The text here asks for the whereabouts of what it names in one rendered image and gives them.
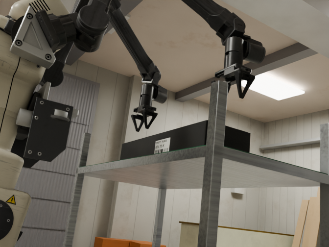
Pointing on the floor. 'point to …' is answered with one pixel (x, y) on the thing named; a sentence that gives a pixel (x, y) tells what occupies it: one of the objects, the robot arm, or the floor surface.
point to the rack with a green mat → (204, 174)
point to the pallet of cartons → (100, 241)
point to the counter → (235, 237)
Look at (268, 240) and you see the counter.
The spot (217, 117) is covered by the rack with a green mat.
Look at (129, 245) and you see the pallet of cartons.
